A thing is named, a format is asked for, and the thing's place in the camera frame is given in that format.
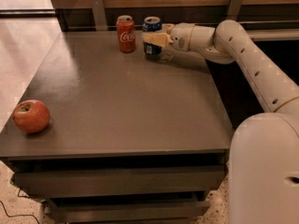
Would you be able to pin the right metal rail bracket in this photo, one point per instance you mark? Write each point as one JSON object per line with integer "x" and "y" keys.
{"x": 233, "y": 9}

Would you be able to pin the grey drawer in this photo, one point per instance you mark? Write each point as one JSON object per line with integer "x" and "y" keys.
{"x": 127, "y": 212}
{"x": 119, "y": 182}

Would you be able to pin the lower grey drawer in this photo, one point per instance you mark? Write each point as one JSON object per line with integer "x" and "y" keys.
{"x": 127, "y": 212}

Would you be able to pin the grey drawer cabinet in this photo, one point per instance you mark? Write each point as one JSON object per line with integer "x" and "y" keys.
{"x": 111, "y": 110}

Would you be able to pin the upper grey drawer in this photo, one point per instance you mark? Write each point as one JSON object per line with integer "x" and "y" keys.
{"x": 119, "y": 182}

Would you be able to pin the blue pepsi can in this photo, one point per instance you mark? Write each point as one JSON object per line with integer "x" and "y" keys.
{"x": 151, "y": 25}

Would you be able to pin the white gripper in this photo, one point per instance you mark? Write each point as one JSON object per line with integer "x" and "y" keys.
{"x": 181, "y": 37}

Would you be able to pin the red apple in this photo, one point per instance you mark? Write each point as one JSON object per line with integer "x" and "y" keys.
{"x": 31, "y": 116}

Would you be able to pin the red coke can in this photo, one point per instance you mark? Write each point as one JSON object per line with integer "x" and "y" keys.
{"x": 126, "y": 33}

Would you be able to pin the metal rail bracket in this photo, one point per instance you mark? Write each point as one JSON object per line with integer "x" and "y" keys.
{"x": 99, "y": 14}
{"x": 233, "y": 9}

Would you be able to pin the left metal rail bracket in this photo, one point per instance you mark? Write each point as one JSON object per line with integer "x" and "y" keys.
{"x": 99, "y": 14}

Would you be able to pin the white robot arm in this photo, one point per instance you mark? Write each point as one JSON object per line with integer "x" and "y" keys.
{"x": 263, "y": 174}

